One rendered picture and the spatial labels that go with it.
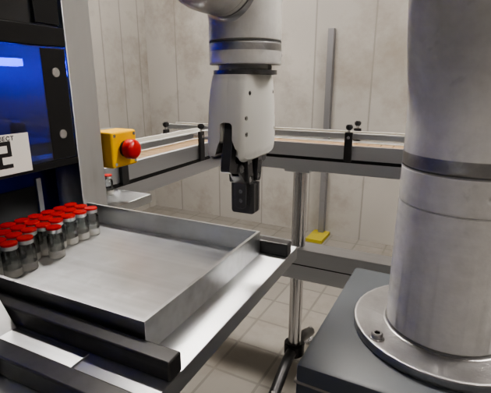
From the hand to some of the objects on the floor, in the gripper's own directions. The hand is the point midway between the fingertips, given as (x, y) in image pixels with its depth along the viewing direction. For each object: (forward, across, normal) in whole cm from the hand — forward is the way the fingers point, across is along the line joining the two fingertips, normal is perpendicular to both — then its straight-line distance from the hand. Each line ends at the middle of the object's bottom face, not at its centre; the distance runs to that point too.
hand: (245, 196), depth 52 cm
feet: (+98, +88, +22) cm, 134 cm away
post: (+98, +10, +40) cm, 106 cm away
